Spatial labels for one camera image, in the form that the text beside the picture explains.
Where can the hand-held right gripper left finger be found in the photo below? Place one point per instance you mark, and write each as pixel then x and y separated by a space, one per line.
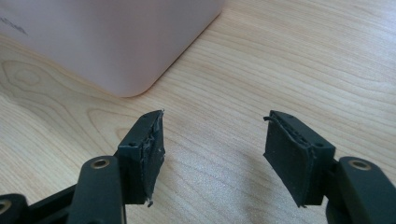
pixel 143 161

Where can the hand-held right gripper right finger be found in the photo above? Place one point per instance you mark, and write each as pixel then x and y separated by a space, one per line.
pixel 295 161

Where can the pale pink plastic container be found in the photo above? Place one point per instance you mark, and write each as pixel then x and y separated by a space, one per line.
pixel 106 43

